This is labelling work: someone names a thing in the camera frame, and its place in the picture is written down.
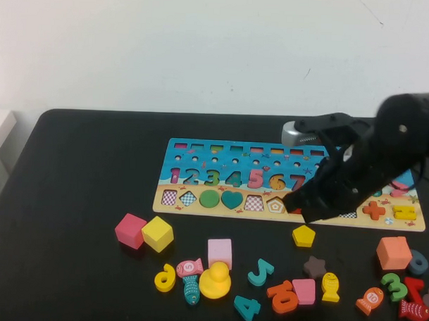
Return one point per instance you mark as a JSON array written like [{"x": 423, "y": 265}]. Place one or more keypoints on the colourful wooden puzzle board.
[{"x": 235, "y": 157}]

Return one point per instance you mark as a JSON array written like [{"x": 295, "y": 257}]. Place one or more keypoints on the grey blue number zero piece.
[{"x": 425, "y": 261}]

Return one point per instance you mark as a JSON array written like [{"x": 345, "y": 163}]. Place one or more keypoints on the red triangle piece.
[{"x": 295, "y": 211}]

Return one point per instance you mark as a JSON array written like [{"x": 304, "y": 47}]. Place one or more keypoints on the yellow fish piece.
[{"x": 330, "y": 286}]

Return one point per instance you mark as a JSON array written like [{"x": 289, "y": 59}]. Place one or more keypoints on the green number three piece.
[{"x": 397, "y": 288}]

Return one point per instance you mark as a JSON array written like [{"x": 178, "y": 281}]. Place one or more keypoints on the light pink cube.
[{"x": 219, "y": 250}]

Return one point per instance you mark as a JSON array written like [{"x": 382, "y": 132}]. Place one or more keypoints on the orange plus sign piece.
[{"x": 373, "y": 210}]

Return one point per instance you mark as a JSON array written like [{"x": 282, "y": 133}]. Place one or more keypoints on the pink number five piece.
[{"x": 257, "y": 183}]

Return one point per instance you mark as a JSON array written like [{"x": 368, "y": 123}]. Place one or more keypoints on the pink greater-than sign piece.
[{"x": 401, "y": 186}]

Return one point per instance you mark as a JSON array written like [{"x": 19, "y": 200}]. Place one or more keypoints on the red number seven piece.
[{"x": 415, "y": 284}]

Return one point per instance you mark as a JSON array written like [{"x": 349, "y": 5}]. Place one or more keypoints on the red fish piece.
[{"x": 412, "y": 311}]

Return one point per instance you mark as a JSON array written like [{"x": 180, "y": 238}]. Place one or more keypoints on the teal number four piece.
[{"x": 248, "y": 307}]

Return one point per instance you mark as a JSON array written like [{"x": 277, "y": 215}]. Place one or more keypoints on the pink fish piece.
[{"x": 188, "y": 267}]

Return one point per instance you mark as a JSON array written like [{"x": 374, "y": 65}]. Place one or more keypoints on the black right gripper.
[{"x": 351, "y": 172}]

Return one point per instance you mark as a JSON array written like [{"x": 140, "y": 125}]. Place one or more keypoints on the yellow cube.
[{"x": 157, "y": 234}]

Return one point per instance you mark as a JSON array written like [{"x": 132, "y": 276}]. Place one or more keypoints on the orange number six piece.
[{"x": 271, "y": 293}]

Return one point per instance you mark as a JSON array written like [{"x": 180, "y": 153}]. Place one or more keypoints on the brown star piece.
[{"x": 314, "y": 268}]

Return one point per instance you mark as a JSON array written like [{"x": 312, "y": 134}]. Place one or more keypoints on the pink red cube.
[{"x": 129, "y": 229}]

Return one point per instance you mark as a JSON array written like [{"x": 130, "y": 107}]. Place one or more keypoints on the yellow duck toy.
[{"x": 214, "y": 282}]

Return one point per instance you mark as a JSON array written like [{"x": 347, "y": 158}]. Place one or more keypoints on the salmon orange cube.
[{"x": 391, "y": 253}]

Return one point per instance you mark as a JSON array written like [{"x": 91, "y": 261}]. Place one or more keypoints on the green circle piece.
[{"x": 209, "y": 199}]

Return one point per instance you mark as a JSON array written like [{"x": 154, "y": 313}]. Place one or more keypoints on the yellow equals sign piece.
[{"x": 403, "y": 208}]

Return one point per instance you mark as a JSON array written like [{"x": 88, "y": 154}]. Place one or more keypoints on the yellow number six piece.
[{"x": 168, "y": 269}]

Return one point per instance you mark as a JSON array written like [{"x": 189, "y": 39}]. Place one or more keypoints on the teal number five piece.
[{"x": 255, "y": 279}]

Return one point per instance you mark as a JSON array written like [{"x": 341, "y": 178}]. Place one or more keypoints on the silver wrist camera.
[{"x": 293, "y": 133}]

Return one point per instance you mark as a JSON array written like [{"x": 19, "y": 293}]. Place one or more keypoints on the orange fish piece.
[{"x": 370, "y": 299}]

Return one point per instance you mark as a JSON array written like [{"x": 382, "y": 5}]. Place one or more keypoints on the teal fish piece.
[{"x": 190, "y": 290}]

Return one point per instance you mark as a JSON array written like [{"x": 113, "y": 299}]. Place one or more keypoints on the pink trapezoid piece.
[{"x": 304, "y": 292}]

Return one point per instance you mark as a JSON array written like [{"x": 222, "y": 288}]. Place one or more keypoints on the teal heart piece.
[{"x": 231, "y": 200}]

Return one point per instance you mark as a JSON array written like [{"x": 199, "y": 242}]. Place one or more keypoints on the yellow pentagon piece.
[{"x": 303, "y": 236}]

